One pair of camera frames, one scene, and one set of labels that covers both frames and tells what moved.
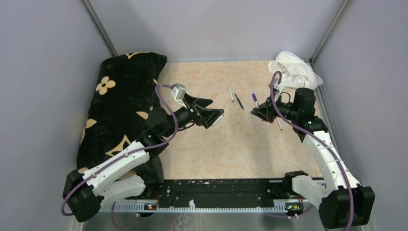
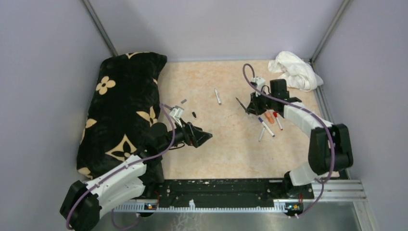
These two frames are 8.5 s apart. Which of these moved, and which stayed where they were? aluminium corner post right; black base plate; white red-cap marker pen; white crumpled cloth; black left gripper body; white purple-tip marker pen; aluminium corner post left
Moved: white purple-tip marker pen; black left gripper body
Stayed: aluminium corner post right; aluminium corner post left; white red-cap marker pen; black base plate; white crumpled cloth
